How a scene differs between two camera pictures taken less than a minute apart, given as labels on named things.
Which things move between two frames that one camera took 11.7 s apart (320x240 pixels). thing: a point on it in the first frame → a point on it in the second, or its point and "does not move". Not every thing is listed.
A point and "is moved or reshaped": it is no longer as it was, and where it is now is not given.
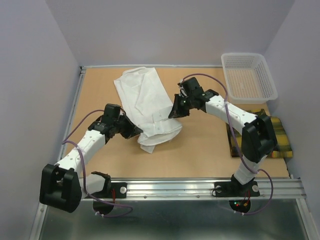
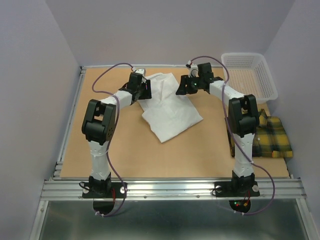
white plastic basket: (248, 78) does not move
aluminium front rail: (203, 189) does not move
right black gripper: (176, 111) → (183, 89)
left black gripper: (132, 130) → (147, 93)
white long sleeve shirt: (147, 105) is moved or reshaped
